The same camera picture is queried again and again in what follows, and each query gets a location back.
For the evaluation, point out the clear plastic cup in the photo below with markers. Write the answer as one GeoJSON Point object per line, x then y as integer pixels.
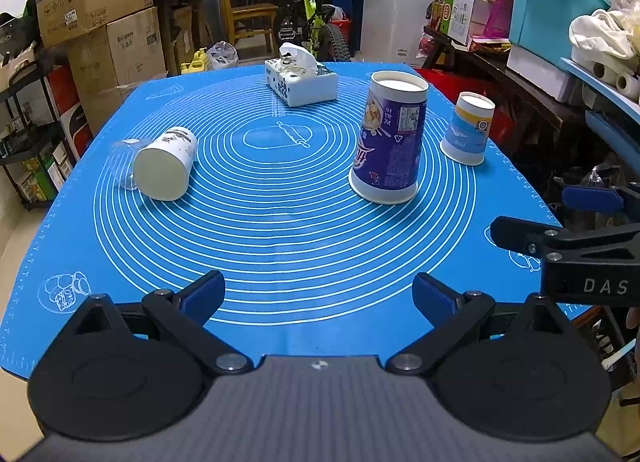
{"type": "Point", "coordinates": [122, 161]}

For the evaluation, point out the white crumpled cloth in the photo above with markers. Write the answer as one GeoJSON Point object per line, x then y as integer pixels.
{"type": "Point", "coordinates": [602, 36]}

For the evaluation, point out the pink bag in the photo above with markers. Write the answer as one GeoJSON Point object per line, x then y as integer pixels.
{"type": "Point", "coordinates": [500, 6]}

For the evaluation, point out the white blue tissue box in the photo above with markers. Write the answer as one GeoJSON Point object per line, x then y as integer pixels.
{"type": "Point", "coordinates": [305, 84]}

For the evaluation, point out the wooden chair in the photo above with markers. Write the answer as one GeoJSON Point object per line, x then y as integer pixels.
{"type": "Point", "coordinates": [250, 16]}

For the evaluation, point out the white foam box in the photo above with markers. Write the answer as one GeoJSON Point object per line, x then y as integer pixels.
{"type": "Point", "coordinates": [542, 74]}

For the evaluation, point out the blue silicone baking mat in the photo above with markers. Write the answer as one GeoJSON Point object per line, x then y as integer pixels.
{"type": "Point", "coordinates": [300, 227]}

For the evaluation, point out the dark wooden bench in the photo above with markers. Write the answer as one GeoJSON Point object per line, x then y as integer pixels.
{"type": "Point", "coordinates": [520, 86]}

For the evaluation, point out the teal plastic storage bin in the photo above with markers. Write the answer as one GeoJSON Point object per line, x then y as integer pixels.
{"type": "Point", "coordinates": [555, 16]}

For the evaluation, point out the black metal shelf rack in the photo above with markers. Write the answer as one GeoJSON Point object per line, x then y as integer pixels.
{"type": "Point", "coordinates": [30, 151]}

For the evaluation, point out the white plastic bag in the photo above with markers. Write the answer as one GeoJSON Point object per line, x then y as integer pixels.
{"type": "Point", "coordinates": [223, 55]}

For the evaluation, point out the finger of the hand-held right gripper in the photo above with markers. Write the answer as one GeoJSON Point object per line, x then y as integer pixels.
{"type": "Point", "coordinates": [592, 198]}
{"type": "Point", "coordinates": [520, 237]}

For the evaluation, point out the large plain cardboard box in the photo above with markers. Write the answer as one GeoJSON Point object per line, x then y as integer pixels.
{"type": "Point", "coordinates": [120, 61]}

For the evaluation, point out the white printed cup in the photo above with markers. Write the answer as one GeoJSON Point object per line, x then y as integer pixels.
{"type": "Point", "coordinates": [162, 169]}

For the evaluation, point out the red black box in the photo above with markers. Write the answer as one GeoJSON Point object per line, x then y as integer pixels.
{"type": "Point", "coordinates": [70, 111]}

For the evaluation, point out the green white carton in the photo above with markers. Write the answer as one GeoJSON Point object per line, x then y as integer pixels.
{"type": "Point", "coordinates": [462, 16]}

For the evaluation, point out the green black bicycle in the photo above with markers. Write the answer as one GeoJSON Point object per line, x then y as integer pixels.
{"type": "Point", "coordinates": [312, 16]}

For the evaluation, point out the yellow plastic jug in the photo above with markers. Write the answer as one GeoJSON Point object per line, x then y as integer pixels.
{"type": "Point", "coordinates": [195, 62]}

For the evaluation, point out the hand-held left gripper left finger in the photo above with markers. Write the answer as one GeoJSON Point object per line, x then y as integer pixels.
{"type": "Point", "coordinates": [206, 293]}

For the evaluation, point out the tall purple paper cup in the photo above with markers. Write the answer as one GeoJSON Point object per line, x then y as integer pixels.
{"type": "Point", "coordinates": [387, 146]}

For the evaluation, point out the dark wooden side table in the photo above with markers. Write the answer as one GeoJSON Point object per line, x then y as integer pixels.
{"type": "Point", "coordinates": [180, 16]}

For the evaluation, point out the white chest freezer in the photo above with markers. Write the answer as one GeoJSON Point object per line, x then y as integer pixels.
{"type": "Point", "coordinates": [395, 6]}

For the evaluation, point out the small blue white paper cup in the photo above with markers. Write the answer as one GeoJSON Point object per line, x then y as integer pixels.
{"type": "Point", "coordinates": [467, 131]}

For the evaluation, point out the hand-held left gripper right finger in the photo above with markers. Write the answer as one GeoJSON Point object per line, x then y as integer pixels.
{"type": "Point", "coordinates": [433, 295]}

